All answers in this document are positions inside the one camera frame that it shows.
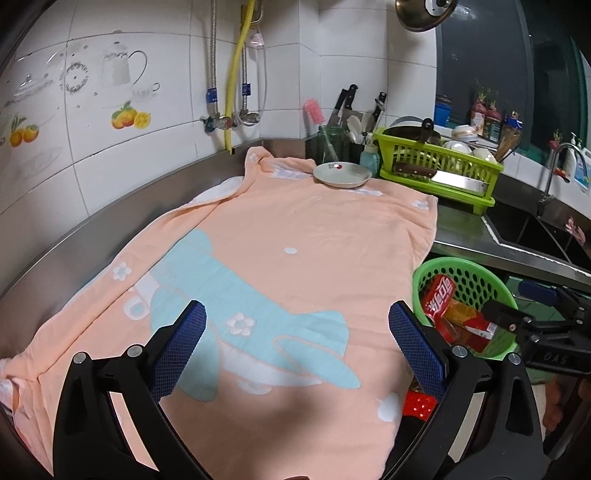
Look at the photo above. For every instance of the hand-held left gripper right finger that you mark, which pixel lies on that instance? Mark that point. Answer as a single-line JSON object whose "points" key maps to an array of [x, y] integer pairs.
{"points": [[418, 350]]}

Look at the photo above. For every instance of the pink printed towel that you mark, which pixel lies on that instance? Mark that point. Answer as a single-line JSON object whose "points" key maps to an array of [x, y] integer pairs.
{"points": [[286, 286]]}

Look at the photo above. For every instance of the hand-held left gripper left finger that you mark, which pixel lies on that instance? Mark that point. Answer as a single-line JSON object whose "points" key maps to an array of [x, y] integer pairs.
{"points": [[180, 350]]}

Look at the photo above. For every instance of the green glass jar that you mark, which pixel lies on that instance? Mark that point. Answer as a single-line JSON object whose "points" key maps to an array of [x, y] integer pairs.
{"points": [[330, 143]]}

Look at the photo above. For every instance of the red lidded jar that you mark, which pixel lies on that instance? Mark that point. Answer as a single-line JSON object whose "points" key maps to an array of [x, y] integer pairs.
{"points": [[478, 117]]}

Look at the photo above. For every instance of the blue plastic container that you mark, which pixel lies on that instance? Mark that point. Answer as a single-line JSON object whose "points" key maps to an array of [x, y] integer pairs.
{"points": [[442, 113]]}

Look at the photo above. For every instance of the green plastic basket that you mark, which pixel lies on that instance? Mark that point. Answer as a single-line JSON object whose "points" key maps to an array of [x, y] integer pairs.
{"points": [[508, 295]]}

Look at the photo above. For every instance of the blue white refill bag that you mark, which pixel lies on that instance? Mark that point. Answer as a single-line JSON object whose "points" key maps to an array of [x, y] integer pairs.
{"points": [[584, 170]]}

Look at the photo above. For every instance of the green cabinet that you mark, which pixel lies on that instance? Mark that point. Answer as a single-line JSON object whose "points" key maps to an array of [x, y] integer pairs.
{"points": [[545, 309]]}

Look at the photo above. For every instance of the white soap bottle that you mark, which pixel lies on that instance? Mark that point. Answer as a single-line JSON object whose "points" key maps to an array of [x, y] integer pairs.
{"points": [[570, 161]]}

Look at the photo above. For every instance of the dark green jar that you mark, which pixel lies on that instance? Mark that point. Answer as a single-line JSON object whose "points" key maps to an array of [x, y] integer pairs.
{"points": [[493, 127]]}

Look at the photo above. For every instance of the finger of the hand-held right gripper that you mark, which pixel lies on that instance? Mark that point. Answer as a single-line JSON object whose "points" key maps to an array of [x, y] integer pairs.
{"points": [[538, 291], [501, 314]]}

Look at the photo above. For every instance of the white plate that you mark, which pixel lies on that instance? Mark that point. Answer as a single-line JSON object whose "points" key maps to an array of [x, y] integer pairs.
{"points": [[342, 174]]}

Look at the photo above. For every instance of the teal plastic bottle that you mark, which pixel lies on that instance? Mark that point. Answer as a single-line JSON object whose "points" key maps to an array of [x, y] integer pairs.
{"points": [[369, 157]]}

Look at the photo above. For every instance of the black pan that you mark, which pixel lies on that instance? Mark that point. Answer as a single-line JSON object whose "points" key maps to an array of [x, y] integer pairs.
{"points": [[411, 134]]}

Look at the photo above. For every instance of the patterned ceramic bowl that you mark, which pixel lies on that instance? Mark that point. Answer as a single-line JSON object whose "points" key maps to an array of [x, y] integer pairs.
{"points": [[465, 134]]}

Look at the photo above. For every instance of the dark window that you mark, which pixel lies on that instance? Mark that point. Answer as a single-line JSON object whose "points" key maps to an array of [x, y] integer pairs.
{"points": [[498, 55]]}

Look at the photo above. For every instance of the red plastic stool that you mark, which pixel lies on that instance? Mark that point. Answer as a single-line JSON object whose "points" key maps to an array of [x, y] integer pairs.
{"points": [[420, 406]]}

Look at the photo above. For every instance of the white ceramic bowl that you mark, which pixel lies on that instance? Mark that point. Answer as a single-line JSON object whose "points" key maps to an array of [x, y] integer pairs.
{"points": [[485, 156], [457, 147]]}

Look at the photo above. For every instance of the hanging steel pot lid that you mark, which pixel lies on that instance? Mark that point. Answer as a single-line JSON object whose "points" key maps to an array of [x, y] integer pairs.
{"points": [[425, 11]]}

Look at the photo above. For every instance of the pink cloth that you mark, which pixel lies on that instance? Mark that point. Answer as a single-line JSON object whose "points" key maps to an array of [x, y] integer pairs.
{"points": [[575, 230]]}

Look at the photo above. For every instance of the green dish rack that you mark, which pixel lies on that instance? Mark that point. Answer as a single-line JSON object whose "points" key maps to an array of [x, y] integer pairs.
{"points": [[466, 198]]}

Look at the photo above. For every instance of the steel sink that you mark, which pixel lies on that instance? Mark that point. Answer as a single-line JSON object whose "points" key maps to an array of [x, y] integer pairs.
{"points": [[531, 230]]}

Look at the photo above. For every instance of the clear bottle red label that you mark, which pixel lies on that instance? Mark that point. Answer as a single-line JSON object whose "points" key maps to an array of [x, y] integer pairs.
{"points": [[481, 330]]}

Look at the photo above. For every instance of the pink wall tag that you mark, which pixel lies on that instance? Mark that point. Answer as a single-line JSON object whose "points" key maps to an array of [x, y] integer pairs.
{"points": [[256, 38]]}

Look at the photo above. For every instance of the bundle of chopsticks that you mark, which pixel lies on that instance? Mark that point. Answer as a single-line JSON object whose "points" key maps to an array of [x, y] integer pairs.
{"points": [[505, 143]]}

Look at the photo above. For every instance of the metal water valve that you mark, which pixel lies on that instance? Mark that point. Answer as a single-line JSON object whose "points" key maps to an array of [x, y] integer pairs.
{"points": [[217, 123], [247, 117]]}

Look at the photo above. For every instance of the person's right hand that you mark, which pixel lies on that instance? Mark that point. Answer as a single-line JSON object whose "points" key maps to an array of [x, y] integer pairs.
{"points": [[561, 404]]}

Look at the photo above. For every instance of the steel faucet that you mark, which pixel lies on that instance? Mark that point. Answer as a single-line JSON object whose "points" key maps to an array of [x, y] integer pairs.
{"points": [[549, 184]]}

